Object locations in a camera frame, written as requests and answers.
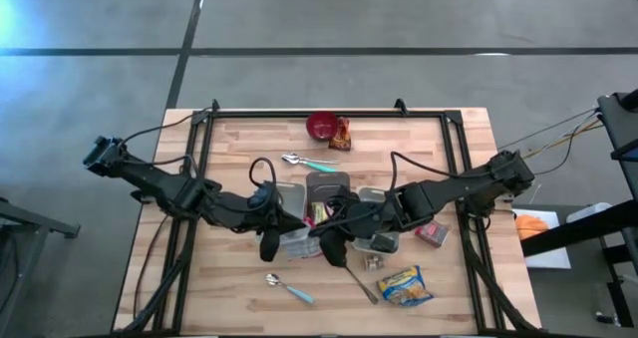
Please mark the light grey plastic bin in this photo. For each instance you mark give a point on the light grey plastic bin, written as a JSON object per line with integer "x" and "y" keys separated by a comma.
{"x": 294, "y": 198}
{"x": 371, "y": 193}

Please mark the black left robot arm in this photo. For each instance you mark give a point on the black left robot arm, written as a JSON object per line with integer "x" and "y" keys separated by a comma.
{"x": 164, "y": 188}

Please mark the red bowl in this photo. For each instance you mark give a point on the red bowl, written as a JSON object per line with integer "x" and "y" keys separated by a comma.
{"x": 321, "y": 125}

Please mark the dark metal spoon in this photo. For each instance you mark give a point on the dark metal spoon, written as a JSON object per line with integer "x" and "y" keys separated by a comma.
{"x": 374, "y": 298}

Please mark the white container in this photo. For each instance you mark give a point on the white container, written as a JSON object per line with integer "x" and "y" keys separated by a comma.
{"x": 588, "y": 212}

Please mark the lime chili ramen packet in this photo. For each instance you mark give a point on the lime chili ramen packet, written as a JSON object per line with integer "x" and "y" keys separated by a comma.
{"x": 319, "y": 213}

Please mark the plain silver spoon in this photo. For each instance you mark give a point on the plain silver spoon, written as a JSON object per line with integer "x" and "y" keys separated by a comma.
{"x": 291, "y": 155}

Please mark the black aluminium rig frame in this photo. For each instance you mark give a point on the black aluminium rig frame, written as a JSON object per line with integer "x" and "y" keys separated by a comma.
{"x": 324, "y": 114}

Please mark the orange-red foil snack packet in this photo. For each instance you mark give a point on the orange-red foil snack packet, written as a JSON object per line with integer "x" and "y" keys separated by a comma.
{"x": 340, "y": 138}

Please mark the white sheet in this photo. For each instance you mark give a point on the white sheet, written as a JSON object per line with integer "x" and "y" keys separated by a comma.
{"x": 548, "y": 258}

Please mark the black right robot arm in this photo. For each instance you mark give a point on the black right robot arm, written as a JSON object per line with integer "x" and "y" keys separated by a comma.
{"x": 448, "y": 188}

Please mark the red box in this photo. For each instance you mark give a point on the red box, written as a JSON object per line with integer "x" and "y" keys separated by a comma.
{"x": 431, "y": 234}

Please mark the small black device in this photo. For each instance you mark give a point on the small black device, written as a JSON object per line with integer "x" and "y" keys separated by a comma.
{"x": 605, "y": 319}

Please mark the dark grey plastic bin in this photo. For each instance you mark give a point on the dark grey plastic bin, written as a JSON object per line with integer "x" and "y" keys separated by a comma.
{"x": 326, "y": 183}

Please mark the grey metal table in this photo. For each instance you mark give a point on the grey metal table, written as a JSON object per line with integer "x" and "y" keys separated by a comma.
{"x": 30, "y": 218}

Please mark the black equipment stand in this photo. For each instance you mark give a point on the black equipment stand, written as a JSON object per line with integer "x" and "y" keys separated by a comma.
{"x": 620, "y": 123}

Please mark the orange object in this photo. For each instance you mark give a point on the orange object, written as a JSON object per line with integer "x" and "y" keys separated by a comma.
{"x": 531, "y": 227}

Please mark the yellow and blue ramen packet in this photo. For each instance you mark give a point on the yellow and blue ramen packet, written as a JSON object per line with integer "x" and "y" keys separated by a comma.
{"x": 405, "y": 285}

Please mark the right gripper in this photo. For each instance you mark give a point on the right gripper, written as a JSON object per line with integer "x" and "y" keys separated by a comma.
{"x": 334, "y": 248}

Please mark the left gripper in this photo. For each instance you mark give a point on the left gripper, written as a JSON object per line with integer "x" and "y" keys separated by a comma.
{"x": 264, "y": 218}

